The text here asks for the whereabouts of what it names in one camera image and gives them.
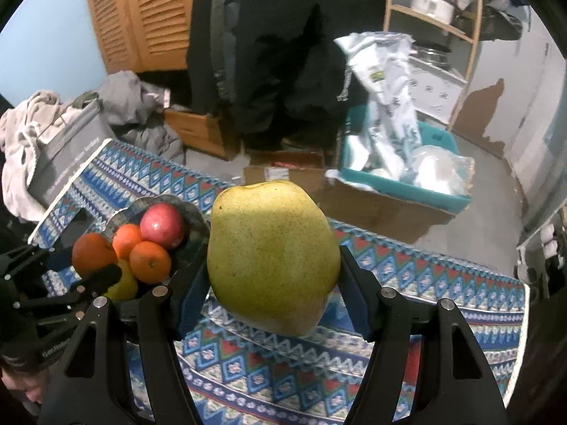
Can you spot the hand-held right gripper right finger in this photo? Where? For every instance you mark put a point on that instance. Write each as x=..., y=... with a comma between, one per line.
x=356, y=296

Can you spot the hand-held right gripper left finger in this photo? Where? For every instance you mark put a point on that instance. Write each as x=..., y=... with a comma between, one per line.
x=192, y=296

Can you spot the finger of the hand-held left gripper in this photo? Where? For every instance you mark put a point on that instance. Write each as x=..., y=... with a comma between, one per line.
x=99, y=281
x=57, y=259

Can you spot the yellow fruit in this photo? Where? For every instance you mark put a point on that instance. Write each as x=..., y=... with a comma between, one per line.
x=126, y=287

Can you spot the small tangerine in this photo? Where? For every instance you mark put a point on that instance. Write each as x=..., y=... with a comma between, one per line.
x=126, y=239
x=91, y=252

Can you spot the large orange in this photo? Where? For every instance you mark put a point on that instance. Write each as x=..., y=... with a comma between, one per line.
x=150, y=261

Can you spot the scalloped glass plate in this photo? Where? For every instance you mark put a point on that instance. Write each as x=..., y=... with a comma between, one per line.
x=195, y=228

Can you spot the large red apple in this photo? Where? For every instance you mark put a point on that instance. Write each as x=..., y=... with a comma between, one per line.
x=161, y=225

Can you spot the green pear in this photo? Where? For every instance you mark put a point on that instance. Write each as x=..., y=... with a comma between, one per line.
x=270, y=256

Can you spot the person's left hand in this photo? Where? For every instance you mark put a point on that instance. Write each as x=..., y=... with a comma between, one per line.
x=24, y=387

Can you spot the blue patterned tablecloth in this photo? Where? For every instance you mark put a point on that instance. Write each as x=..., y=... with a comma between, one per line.
x=398, y=274

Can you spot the large cardboard box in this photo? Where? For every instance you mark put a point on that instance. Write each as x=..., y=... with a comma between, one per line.
x=381, y=212

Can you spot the grey box with white print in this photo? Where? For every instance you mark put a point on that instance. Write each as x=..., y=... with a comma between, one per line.
x=66, y=155

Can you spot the open flat cardboard box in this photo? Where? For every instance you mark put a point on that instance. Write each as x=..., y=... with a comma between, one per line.
x=305, y=181

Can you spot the teal plastic basket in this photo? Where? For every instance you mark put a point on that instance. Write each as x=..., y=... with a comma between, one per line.
x=438, y=197

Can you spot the white towel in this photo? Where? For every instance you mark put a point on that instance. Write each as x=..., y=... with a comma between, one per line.
x=26, y=133

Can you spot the clear plastic bag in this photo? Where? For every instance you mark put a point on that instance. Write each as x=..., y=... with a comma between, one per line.
x=443, y=168

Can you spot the grey garment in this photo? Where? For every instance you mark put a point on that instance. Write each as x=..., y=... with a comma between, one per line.
x=133, y=106

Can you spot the shoe rack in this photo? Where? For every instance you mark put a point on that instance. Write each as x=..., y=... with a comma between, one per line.
x=547, y=252

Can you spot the tall white printed bag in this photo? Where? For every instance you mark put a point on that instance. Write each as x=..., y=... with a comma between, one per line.
x=385, y=97

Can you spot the white patterned cabinet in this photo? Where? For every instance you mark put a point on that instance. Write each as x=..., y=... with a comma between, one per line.
x=436, y=90

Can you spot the black hanging coat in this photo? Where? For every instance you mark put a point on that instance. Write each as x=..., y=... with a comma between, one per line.
x=301, y=53

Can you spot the wooden louvered closet door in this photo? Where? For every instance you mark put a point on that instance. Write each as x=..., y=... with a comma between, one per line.
x=164, y=9
x=110, y=13

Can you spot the small metal pot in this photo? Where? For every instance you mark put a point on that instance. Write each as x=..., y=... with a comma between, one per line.
x=432, y=55

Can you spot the dark grey hanging jacket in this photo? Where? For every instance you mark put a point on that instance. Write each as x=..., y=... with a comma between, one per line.
x=208, y=44

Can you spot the wooden shelf rack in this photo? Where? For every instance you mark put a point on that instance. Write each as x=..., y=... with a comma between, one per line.
x=476, y=31

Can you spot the large metal pot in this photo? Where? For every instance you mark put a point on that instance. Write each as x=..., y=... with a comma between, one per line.
x=432, y=4

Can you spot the dark clothes pile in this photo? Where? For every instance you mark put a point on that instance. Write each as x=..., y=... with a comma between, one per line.
x=505, y=13

